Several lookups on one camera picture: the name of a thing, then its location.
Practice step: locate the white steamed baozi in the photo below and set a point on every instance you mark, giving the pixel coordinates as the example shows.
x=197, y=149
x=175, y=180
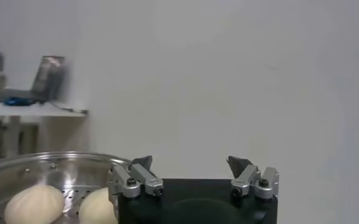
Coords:
x=97, y=210
x=34, y=207

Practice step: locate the blue computer mouse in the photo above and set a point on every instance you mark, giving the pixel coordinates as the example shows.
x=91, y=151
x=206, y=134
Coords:
x=17, y=102

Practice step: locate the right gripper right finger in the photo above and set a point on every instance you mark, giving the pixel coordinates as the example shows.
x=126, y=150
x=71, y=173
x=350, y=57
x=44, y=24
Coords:
x=264, y=185

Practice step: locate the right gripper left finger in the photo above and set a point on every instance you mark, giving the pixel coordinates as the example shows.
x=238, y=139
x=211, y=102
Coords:
x=130, y=185

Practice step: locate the perforated steel steamer basket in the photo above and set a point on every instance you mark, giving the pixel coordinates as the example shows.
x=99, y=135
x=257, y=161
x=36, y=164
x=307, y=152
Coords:
x=75, y=170

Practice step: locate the white side desk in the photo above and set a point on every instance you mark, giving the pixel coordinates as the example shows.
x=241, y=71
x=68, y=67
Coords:
x=30, y=111

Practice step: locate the dark open laptop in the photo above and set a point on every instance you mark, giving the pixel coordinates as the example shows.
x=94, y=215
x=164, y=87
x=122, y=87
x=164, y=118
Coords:
x=49, y=76

